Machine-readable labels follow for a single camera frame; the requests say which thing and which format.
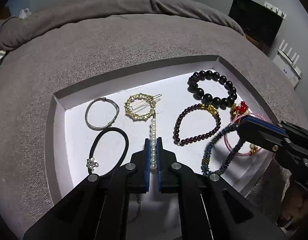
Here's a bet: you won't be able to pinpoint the gold wreath hair clip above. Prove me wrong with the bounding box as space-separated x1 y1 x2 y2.
124 93 162 121

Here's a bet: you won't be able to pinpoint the white plastic bag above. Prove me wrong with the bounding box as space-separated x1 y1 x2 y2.
19 8 32 19

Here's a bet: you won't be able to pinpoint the large black bead bracelet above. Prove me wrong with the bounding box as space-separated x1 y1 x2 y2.
187 70 239 110

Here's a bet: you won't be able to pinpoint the pink cord bracelet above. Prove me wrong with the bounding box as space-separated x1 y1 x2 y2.
223 112 272 158

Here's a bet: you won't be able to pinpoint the right hand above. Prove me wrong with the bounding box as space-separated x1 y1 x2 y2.
277 177 308 229

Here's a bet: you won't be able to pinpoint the black television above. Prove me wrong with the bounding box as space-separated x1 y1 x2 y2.
229 0 283 47

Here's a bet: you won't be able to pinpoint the grey bed cover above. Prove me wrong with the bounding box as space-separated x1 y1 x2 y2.
0 14 308 238

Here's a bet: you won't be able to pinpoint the black hair tie with charm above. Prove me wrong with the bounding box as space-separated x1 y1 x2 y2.
86 127 130 177

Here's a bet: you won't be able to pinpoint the dark purple bead bracelet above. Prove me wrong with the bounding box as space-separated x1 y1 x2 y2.
172 103 222 146

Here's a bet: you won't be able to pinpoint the white pearl hair clip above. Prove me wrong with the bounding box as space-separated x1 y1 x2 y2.
150 114 157 173

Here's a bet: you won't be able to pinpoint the white router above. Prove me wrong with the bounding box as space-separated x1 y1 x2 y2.
272 39 302 89

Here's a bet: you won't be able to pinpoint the white wall hooks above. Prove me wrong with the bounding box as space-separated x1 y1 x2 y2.
264 2 286 20

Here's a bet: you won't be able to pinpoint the blue bead bracelet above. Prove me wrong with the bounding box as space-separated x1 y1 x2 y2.
201 123 246 177

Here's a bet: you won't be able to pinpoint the white shallow cardboard tray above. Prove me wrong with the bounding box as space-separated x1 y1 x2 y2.
45 55 278 204

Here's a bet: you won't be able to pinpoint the red bead gold charm bracelet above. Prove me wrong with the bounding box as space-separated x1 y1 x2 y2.
230 101 251 120

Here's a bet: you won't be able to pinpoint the grey rolled duvet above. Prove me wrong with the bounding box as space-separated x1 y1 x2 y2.
0 0 243 51

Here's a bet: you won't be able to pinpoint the wooden tv stand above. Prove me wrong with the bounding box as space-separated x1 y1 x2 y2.
245 34 263 51

